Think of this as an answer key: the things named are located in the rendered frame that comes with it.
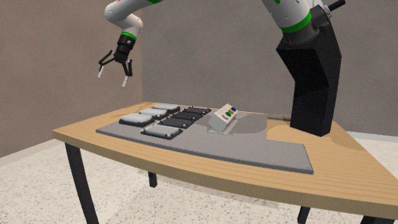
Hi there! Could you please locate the grey button panel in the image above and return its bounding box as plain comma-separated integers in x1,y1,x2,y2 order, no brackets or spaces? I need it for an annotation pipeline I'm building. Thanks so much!
207,104,239,135

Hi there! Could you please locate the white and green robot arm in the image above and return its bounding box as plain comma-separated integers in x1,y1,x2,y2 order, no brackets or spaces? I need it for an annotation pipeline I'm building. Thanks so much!
104,0,346,50

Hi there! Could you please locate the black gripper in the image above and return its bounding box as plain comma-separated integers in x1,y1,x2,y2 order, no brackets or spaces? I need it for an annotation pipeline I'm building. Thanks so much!
98,45,132,87

